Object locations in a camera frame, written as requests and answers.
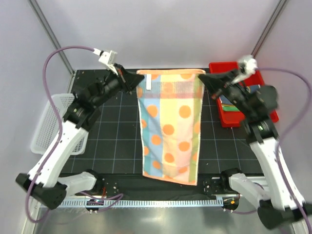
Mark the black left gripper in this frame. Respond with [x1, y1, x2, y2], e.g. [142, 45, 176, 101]
[91, 63, 144, 108]

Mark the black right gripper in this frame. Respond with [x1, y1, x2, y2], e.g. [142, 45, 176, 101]
[199, 67, 254, 117]

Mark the yellow patterned towel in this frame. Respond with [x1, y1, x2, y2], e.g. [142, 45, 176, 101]
[219, 84, 261, 109]

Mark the green microfiber towel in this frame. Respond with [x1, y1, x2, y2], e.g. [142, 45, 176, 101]
[222, 105, 240, 112]

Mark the orange towel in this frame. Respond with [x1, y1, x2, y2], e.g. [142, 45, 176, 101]
[136, 69, 205, 186]

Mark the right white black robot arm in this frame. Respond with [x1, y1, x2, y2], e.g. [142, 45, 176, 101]
[199, 69, 312, 233]

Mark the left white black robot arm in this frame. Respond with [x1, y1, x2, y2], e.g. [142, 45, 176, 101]
[16, 64, 144, 210]

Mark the red plastic bin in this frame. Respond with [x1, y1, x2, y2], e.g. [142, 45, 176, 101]
[209, 61, 279, 127]

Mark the white perforated plastic basket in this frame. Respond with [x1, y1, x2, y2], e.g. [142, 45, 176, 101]
[30, 93, 74, 155]

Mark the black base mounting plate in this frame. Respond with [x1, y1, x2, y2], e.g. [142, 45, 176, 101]
[88, 174, 241, 201]

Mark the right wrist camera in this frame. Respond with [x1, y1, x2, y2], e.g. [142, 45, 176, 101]
[231, 55, 258, 84]

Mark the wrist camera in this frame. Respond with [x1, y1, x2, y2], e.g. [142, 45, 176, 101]
[231, 55, 258, 84]
[93, 48, 117, 75]

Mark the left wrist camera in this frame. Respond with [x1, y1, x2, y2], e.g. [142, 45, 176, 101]
[93, 48, 117, 75]

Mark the aluminium frame rail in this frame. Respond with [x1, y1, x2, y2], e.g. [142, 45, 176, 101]
[28, 175, 297, 208]

